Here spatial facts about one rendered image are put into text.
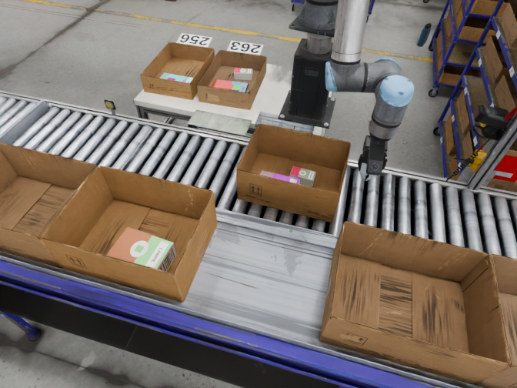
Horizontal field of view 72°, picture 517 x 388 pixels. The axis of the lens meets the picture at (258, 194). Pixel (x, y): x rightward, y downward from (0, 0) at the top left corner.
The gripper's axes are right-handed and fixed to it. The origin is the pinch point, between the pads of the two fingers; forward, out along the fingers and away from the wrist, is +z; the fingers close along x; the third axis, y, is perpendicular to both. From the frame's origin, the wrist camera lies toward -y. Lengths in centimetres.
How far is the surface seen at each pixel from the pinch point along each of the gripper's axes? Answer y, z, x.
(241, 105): 54, 17, 61
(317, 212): -7.0, 15.6, 14.1
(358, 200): 6.9, 19.4, -1.4
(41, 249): -56, -3, 89
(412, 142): 149, 94, -53
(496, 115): 30, -14, -42
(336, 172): 20.0, 18.5, 8.9
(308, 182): 8.3, 15.8, 19.7
